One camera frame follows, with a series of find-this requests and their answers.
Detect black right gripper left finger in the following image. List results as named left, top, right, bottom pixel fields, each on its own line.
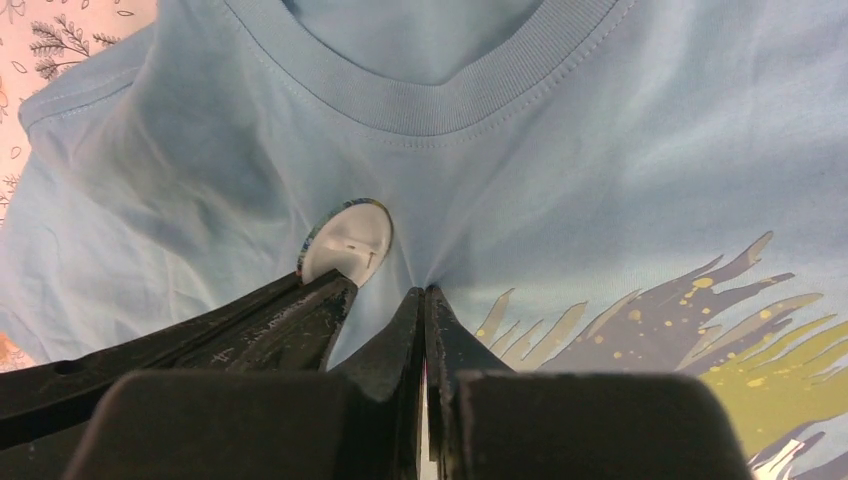
left=333, top=288, right=424, bottom=479

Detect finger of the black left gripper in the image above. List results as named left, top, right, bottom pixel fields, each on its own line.
left=1, top=270, right=358, bottom=449

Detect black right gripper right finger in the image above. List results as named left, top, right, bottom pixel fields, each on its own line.
left=423, top=286, right=517, bottom=479

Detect round white-backed brooch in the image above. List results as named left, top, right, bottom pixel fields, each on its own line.
left=296, top=198, right=394, bottom=287

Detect light blue printed t-shirt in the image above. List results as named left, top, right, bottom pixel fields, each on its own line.
left=1, top=1, right=847, bottom=479

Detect floral patterned table mat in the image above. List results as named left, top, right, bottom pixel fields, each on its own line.
left=0, top=0, right=160, bottom=372

